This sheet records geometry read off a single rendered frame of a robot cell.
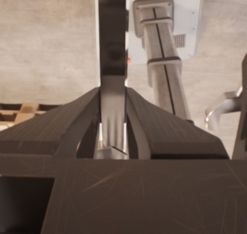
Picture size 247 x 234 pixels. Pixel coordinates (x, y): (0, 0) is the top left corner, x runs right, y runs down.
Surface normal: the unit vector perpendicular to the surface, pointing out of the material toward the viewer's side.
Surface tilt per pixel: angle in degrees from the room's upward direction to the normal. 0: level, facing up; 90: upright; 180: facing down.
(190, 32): 0
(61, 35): 0
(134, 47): 0
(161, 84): 90
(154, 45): 90
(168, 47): 90
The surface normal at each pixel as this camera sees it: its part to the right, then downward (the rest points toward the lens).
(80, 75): 0.00, 0.76
